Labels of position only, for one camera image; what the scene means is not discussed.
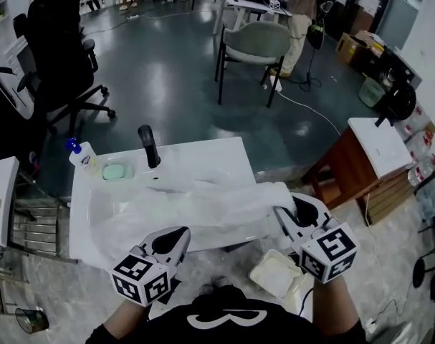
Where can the person's black shirt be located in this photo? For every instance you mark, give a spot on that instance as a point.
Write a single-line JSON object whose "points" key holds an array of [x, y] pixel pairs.
{"points": [[167, 332]]}

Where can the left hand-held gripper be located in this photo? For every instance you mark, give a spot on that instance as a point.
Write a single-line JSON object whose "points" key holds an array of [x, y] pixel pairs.
{"points": [[142, 281]]}

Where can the wooden slatted pallet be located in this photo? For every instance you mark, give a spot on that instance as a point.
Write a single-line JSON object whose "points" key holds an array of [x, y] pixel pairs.
{"points": [[385, 199]]}

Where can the grey armchair black legs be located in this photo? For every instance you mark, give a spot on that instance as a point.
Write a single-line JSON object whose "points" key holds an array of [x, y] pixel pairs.
{"points": [[260, 38]]}

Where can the white power strip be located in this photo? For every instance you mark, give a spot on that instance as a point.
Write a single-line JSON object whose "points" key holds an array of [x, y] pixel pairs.
{"points": [[276, 83]]}

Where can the white table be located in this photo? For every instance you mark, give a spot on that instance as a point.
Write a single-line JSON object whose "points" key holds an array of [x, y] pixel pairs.
{"points": [[246, 7]]}

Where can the group of clear water jugs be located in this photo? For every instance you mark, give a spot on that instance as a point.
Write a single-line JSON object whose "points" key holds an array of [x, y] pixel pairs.
{"points": [[419, 174]]}

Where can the black pedestal fan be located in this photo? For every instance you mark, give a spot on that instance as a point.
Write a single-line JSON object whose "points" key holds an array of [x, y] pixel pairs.
{"points": [[419, 272]]}

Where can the black white gaming chair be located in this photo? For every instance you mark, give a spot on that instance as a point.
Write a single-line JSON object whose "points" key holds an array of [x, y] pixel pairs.
{"points": [[5, 84]]}

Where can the short black angled faucet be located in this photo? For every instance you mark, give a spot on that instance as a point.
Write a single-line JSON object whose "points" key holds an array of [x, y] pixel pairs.
{"points": [[381, 121]]}

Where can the white washbasin dark stand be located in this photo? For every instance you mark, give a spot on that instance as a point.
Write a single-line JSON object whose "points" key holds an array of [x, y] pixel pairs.
{"points": [[210, 156]]}

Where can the black appliance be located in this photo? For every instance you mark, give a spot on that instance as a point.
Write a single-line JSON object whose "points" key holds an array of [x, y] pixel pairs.
{"points": [[400, 99]]}

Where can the cream plastic tray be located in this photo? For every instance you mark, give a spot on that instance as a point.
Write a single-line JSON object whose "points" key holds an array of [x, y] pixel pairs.
{"points": [[274, 272]]}

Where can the tall black faucet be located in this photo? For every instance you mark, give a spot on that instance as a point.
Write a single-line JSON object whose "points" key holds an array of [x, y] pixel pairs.
{"points": [[150, 149]]}

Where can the cardboard box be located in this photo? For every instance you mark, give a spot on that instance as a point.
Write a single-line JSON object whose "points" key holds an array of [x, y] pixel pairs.
{"points": [[349, 47]]}

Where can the white soap bottle blue pump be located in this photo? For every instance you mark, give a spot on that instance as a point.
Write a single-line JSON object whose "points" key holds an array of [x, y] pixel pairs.
{"points": [[84, 158]]}

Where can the wooden vanity white basin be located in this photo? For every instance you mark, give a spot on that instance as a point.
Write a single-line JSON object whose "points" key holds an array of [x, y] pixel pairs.
{"points": [[346, 163]]}

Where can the person's left forearm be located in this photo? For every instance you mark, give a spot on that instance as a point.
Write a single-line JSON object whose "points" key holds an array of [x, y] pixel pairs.
{"points": [[125, 317]]}

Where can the green soap bar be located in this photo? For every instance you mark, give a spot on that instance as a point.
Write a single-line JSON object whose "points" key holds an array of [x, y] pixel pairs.
{"points": [[114, 172]]}

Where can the black mesh office chair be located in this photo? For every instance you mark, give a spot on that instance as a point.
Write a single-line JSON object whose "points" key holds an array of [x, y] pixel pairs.
{"points": [[56, 41]]}

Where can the pale blue painted canvas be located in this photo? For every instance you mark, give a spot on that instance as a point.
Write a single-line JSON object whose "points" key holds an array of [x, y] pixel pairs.
{"points": [[432, 199]]}

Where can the black mesh wastebasket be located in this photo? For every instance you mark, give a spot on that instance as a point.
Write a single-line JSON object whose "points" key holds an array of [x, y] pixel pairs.
{"points": [[32, 321]]}

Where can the person's right forearm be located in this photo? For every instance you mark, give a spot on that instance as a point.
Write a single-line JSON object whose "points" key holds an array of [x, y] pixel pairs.
{"points": [[333, 306]]}

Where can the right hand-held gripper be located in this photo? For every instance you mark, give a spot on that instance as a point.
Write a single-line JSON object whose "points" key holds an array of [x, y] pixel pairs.
{"points": [[328, 253]]}

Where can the pale green bin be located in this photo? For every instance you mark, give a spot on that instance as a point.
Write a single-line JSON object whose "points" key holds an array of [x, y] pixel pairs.
{"points": [[372, 91]]}

